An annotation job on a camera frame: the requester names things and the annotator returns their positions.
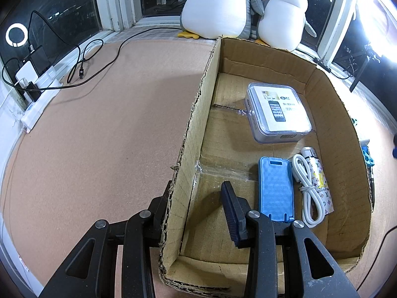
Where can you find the blue phone stand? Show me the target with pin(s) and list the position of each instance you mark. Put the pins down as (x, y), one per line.
(275, 189)

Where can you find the ring light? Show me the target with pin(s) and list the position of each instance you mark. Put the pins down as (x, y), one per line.
(378, 18)

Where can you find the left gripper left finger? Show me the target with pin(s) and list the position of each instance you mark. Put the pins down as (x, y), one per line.
(89, 270)

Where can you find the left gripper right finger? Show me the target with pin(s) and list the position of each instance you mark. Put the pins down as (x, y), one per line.
(286, 259)

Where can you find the cardboard box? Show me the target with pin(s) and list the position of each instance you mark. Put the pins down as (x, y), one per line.
(197, 254)

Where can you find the small penguin plush toy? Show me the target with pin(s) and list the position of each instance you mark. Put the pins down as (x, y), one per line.
(283, 23)

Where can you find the blue clip with round end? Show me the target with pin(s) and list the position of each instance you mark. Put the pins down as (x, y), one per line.
(367, 157)

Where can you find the white charger on strip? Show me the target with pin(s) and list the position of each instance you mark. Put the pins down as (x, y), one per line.
(26, 74)

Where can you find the patterned white lighter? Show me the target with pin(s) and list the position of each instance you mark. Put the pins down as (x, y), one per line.
(318, 178)

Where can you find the white power strip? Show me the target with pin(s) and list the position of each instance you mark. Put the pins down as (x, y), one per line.
(36, 109)

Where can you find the large penguin plush toy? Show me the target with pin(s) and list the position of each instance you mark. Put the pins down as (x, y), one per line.
(211, 19)

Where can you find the clear plastic phone box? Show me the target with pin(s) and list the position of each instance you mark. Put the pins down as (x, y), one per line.
(276, 113)

